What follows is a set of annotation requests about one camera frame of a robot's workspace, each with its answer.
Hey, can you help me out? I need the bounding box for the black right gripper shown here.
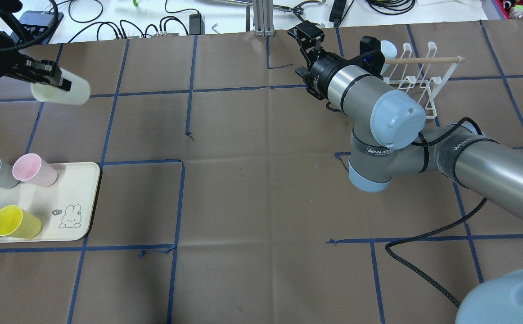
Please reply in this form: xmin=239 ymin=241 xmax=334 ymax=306
xmin=288 ymin=21 xmax=386 ymax=101

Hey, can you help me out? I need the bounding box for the cream white plastic cup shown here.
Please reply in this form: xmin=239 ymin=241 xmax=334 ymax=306
xmin=30 ymin=68 xmax=91 ymax=105

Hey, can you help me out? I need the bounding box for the light blue plastic cup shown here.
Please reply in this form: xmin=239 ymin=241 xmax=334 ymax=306
xmin=380 ymin=40 xmax=398 ymax=61

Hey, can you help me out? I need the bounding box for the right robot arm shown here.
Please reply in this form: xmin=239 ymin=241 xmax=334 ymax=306
xmin=288 ymin=21 xmax=523 ymax=324

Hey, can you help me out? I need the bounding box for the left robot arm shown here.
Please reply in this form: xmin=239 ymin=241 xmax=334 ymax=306
xmin=0 ymin=0 xmax=72 ymax=91

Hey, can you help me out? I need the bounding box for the pink plastic cup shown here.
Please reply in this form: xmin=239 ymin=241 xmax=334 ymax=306
xmin=12 ymin=153 xmax=58 ymax=187

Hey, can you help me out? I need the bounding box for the yellow plastic cup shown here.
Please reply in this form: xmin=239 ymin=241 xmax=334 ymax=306
xmin=0 ymin=205 xmax=42 ymax=239

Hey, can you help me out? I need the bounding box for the cream plastic tray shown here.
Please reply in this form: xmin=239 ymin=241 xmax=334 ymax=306
xmin=0 ymin=162 xmax=100 ymax=243

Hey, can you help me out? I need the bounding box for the black power adapter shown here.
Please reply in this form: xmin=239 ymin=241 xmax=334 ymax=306
xmin=188 ymin=13 xmax=205 ymax=35

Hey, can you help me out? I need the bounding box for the black braided left cable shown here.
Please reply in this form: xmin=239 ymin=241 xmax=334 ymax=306
xmin=0 ymin=0 xmax=59 ymax=52

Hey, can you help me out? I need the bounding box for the black braided cable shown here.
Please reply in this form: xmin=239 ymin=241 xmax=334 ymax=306
xmin=385 ymin=117 xmax=488 ymax=308
xmin=0 ymin=0 xmax=59 ymax=52

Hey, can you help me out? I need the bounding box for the green handled reacher grabber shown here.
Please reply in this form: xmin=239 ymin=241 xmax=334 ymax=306
xmin=198 ymin=0 xmax=327 ymax=27

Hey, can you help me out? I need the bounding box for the aluminium frame post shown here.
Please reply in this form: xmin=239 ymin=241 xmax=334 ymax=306
xmin=252 ymin=0 xmax=275 ymax=36

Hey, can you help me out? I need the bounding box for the white wire cup rack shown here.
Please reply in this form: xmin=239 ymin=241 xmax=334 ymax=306
xmin=381 ymin=41 xmax=466 ymax=120

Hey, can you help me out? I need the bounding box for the black braided right cable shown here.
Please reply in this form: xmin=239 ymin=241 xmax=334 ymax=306
xmin=385 ymin=117 xmax=488 ymax=308

